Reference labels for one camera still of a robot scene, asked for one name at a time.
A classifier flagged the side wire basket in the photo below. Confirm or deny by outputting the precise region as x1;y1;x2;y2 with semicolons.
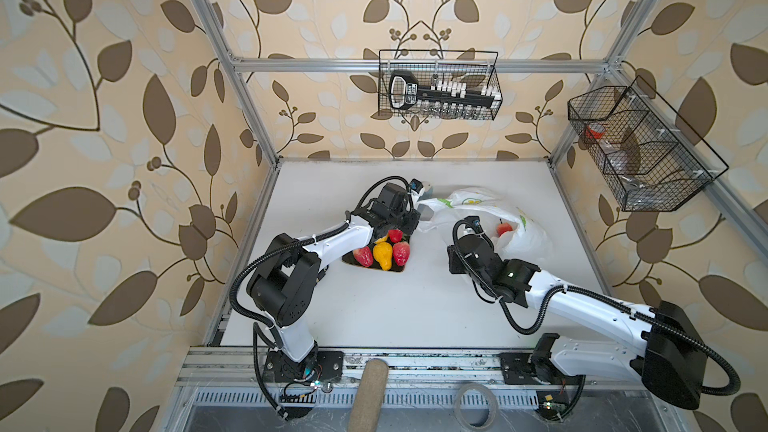
568;76;729;212

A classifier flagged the rear wire basket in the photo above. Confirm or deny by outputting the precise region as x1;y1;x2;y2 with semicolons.
378;48;503;121

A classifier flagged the red item in basket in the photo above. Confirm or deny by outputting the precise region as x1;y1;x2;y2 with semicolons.
584;122;606;142

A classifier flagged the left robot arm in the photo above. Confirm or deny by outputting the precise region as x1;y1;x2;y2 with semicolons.
228;176;426;421

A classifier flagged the tape roll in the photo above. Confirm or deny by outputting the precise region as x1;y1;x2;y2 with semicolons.
453;383;500;432

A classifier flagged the black socket tool set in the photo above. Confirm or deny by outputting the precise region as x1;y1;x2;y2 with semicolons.
384;70;503;114

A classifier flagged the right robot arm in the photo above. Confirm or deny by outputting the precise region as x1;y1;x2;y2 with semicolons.
447;216;741;410

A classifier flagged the white plastic bag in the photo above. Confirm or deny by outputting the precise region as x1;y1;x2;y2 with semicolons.
417;187;554;263

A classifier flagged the black square plate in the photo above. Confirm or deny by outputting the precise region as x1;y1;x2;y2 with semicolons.
342;229;411;272

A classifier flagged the cardboard tube roll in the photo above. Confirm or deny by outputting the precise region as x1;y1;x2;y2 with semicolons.
347;359;389;432

